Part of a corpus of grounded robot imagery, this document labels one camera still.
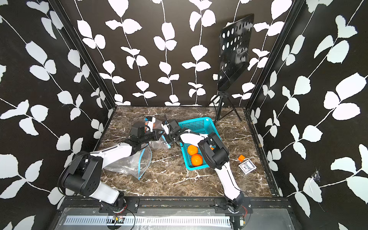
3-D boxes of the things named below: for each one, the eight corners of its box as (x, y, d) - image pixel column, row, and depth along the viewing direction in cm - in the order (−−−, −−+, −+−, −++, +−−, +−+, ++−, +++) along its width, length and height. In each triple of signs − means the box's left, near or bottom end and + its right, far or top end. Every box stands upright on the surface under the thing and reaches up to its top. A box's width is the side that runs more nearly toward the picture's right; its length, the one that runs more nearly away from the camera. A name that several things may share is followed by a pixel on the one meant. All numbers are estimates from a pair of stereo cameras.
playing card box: (245, 175, 87) (246, 174, 85) (238, 166, 90) (239, 165, 89) (255, 168, 90) (256, 167, 88) (248, 160, 93) (249, 158, 91)
